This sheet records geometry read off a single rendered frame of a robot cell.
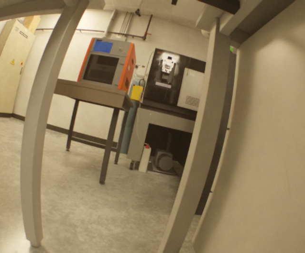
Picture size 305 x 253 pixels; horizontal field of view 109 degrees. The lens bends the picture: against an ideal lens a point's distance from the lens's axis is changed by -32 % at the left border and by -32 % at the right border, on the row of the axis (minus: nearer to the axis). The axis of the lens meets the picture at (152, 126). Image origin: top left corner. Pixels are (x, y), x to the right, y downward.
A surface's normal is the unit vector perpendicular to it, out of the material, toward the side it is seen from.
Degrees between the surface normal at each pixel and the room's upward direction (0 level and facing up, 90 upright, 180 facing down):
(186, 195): 90
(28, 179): 90
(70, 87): 90
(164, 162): 90
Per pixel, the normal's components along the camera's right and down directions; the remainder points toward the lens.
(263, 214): -0.97, -0.22
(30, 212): 0.05, 0.00
